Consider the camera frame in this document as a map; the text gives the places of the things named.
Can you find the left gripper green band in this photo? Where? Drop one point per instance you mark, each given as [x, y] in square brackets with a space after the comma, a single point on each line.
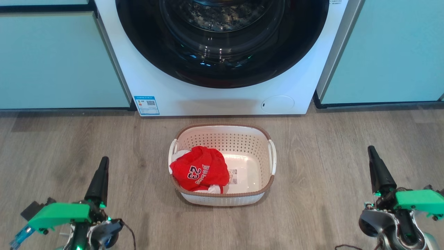
[62, 212]

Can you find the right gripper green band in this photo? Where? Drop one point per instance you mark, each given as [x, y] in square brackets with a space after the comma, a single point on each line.
[419, 200]

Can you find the red basketball jersey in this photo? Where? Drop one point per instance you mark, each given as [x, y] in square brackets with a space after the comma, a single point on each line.
[201, 166]

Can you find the washing machine door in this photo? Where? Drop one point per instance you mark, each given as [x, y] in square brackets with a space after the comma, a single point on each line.
[222, 59]

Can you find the white front-load washing machine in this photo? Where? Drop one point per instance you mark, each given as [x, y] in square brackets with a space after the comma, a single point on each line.
[156, 86]

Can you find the teal cabinet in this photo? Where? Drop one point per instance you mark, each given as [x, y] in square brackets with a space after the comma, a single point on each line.
[392, 52]

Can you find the blue energy label sticker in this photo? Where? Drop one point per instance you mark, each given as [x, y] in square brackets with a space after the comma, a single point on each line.
[147, 105]

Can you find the round white filter cover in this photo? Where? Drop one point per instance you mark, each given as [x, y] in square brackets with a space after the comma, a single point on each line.
[277, 104]

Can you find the white perforated laundry basket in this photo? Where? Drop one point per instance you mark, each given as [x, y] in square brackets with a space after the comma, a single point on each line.
[249, 166]

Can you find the pale green cabinet dark plinth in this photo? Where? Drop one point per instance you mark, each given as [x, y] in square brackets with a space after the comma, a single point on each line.
[52, 59]

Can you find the barcode label in basket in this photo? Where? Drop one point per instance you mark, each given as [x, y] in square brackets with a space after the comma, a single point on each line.
[232, 176]

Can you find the small printed text label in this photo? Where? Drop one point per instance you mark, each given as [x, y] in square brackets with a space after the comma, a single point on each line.
[338, 1]

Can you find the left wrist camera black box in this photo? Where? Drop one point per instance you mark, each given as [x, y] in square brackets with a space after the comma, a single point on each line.
[34, 208]

